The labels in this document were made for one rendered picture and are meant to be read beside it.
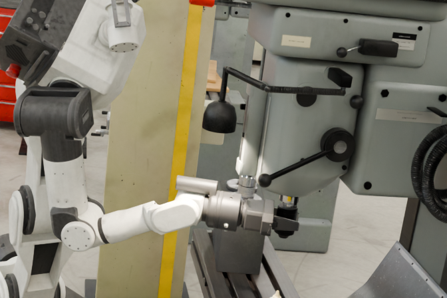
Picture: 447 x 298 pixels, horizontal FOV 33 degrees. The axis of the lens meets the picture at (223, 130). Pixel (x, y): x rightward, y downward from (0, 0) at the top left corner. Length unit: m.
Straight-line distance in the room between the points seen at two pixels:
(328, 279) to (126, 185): 1.41
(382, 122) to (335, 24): 0.24
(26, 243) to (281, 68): 0.99
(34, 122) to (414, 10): 0.84
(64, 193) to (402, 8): 0.84
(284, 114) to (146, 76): 1.84
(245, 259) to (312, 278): 2.27
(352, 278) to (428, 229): 2.52
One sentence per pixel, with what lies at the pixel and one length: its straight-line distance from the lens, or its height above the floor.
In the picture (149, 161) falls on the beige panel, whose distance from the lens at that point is 3.47.
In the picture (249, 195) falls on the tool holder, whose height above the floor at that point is 1.18.
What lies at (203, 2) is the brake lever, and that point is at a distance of 1.66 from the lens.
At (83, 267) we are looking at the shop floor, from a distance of 4.13.
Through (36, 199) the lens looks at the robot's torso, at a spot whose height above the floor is 1.07.
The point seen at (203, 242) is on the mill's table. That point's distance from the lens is 2.22.
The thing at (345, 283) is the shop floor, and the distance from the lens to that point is 4.33.
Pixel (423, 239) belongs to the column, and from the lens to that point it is 1.93.
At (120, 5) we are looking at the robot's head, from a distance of 1.69.
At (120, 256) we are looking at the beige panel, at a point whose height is 0.27.
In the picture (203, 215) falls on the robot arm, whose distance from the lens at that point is 1.72.
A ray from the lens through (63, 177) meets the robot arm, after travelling 1.72.
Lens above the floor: 1.88
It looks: 16 degrees down
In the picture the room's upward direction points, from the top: 7 degrees clockwise
